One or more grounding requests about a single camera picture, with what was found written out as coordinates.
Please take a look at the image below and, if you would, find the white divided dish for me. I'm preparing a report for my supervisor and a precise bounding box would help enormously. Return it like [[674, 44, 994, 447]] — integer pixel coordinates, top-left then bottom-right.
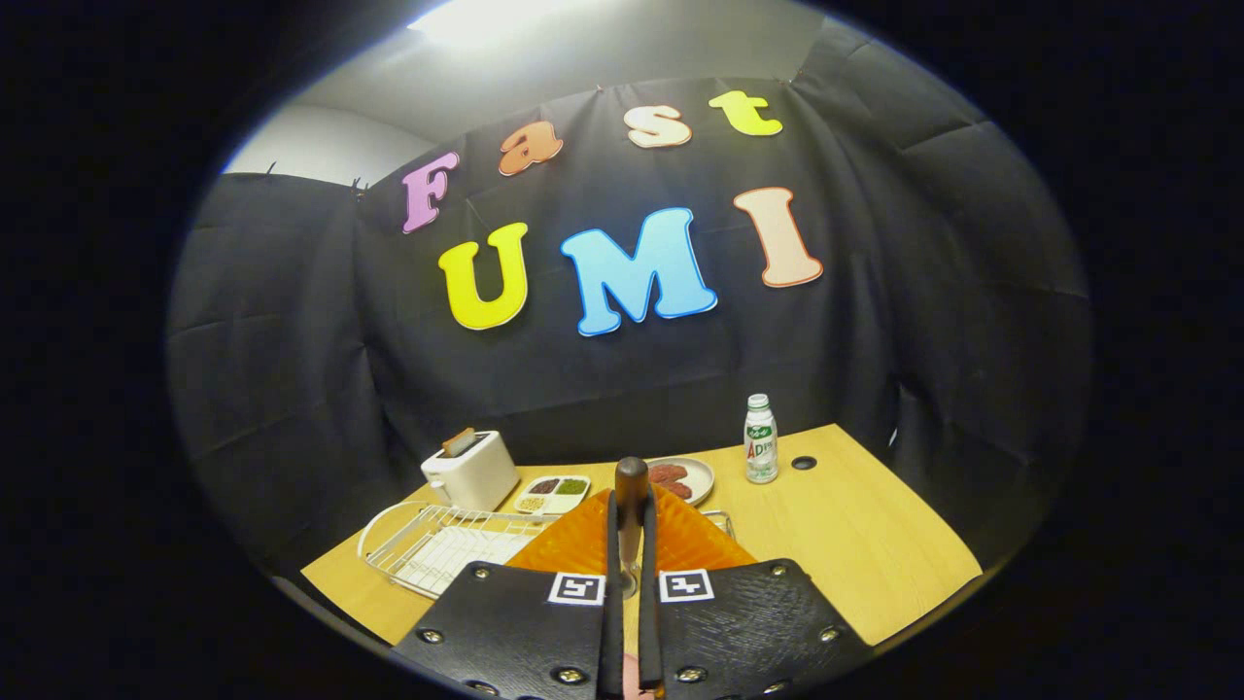
[[512, 474, 592, 516]]

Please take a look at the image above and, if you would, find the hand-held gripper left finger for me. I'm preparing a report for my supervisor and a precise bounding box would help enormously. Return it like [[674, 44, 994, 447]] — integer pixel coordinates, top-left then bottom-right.
[[394, 489, 623, 700]]

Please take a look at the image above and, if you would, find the wooden handled metal spoon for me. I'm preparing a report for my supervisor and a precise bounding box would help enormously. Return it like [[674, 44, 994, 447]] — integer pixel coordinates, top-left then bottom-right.
[[614, 456, 650, 600]]

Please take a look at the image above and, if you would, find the white drink bottle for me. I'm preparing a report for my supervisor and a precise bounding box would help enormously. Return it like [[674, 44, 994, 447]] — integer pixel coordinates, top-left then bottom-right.
[[743, 393, 779, 485]]

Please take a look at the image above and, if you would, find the white toaster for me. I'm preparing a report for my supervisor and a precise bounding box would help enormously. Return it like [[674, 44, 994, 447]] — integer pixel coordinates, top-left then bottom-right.
[[421, 430, 521, 513]]

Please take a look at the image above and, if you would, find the beige round plate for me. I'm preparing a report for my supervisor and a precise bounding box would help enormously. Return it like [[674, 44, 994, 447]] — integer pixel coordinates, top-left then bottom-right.
[[646, 457, 716, 508]]

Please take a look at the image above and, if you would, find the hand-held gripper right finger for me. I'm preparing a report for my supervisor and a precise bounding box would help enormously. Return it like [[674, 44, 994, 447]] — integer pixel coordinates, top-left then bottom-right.
[[641, 483, 873, 700]]

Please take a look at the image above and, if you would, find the white wire dish rack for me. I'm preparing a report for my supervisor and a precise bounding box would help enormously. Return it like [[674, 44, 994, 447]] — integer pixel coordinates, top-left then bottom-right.
[[358, 500, 560, 600]]

